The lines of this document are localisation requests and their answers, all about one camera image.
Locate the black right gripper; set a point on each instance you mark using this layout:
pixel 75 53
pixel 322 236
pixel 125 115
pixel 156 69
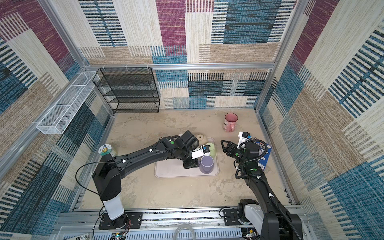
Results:
pixel 233 149

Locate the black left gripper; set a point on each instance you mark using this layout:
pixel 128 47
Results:
pixel 194 164

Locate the pink patterned mug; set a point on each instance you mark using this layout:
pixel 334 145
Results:
pixel 230 122

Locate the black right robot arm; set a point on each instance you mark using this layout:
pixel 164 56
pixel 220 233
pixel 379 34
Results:
pixel 264 192

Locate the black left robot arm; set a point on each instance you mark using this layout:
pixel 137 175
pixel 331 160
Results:
pixel 110 171

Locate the green mug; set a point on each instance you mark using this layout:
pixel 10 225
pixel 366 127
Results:
pixel 212 149

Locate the purple mug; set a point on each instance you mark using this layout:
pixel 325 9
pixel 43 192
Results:
pixel 206 164

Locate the white plastic tray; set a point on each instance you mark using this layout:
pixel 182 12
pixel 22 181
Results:
pixel 173 168

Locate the beige ceramic teapot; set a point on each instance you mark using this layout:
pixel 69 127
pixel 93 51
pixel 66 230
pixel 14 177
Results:
pixel 201 138

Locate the small labelled jar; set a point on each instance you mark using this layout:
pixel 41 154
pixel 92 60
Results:
pixel 106 149

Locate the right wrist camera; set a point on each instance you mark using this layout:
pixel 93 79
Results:
pixel 243 138

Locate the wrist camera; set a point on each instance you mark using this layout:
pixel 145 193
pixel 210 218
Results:
pixel 204 150
pixel 243 138

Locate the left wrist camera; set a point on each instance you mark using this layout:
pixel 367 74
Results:
pixel 204 150

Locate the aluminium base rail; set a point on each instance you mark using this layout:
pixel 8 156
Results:
pixel 207 223

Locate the black wire mesh shelf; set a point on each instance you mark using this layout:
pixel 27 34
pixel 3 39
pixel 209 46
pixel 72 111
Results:
pixel 128 90

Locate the white wire mesh basket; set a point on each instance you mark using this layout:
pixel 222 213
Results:
pixel 60 115

